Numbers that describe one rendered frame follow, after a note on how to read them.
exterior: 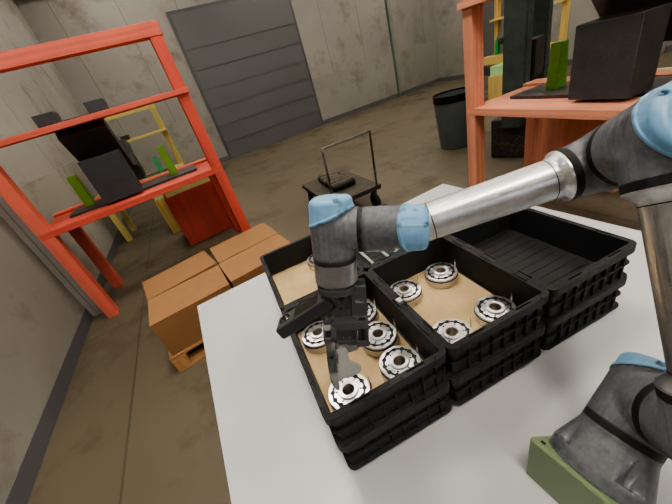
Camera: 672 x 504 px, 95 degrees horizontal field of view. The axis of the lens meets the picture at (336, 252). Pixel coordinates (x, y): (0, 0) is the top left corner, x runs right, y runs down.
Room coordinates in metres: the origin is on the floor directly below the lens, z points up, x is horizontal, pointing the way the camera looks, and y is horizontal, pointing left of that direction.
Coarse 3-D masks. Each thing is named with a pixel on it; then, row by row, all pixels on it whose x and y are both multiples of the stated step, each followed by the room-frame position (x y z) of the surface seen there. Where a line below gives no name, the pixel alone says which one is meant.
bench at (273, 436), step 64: (448, 192) 1.66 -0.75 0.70; (640, 256) 0.74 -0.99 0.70; (256, 320) 1.03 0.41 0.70; (640, 320) 0.52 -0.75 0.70; (256, 384) 0.71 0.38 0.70; (512, 384) 0.46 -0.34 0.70; (576, 384) 0.41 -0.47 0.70; (256, 448) 0.50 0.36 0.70; (320, 448) 0.45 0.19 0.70; (448, 448) 0.36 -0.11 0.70; (512, 448) 0.32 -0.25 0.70
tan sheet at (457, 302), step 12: (420, 276) 0.83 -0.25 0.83; (432, 288) 0.75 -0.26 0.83; (456, 288) 0.72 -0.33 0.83; (468, 288) 0.70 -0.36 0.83; (480, 288) 0.69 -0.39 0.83; (432, 300) 0.70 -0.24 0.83; (444, 300) 0.69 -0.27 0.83; (456, 300) 0.67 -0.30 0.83; (468, 300) 0.66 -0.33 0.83; (420, 312) 0.67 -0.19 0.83; (432, 312) 0.65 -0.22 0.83; (444, 312) 0.64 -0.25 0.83; (456, 312) 0.63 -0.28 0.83; (468, 312) 0.61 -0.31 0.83; (432, 324) 0.61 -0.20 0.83; (468, 324) 0.57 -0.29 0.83
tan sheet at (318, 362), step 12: (300, 336) 0.72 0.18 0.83; (360, 348) 0.60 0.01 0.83; (312, 360) 0.61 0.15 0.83; (324, 360) 0.60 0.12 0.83; (360, 360) 0.57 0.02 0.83; (372, 360) 0.55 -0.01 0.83; (324, 372) 0.56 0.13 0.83; (360, 372) 0.53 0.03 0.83; (372, 372) 0.52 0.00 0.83; (324, 384) 0.53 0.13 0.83; (372, 384) 0.49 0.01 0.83; (324, 396) 0.49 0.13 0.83
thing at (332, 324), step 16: (320, 288) 0.43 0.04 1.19; (352, 288) 0.42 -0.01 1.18; (336, 304) 0.43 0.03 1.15; (352, 304) 0.42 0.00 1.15; (336, 320) 0.41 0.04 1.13; (352, 320) 0.41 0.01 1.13; (368, 320) 0.42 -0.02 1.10; (336, 336) 0.40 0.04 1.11; (352, 336) 0.41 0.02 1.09; (368, 336) 0.39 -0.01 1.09
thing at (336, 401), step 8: (352, 376) 0.50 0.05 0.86; (360, 376) 0.49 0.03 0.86; (360, 384) 0.47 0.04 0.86; (368, 384) 0.47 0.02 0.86; (328, 392) 0.48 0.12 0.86; (336, 392) 0.47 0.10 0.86; (360, 392) 0.45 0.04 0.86; (336, 400) 0.45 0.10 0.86; (344, 400) 0.44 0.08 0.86; (336, 408) 0.43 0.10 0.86
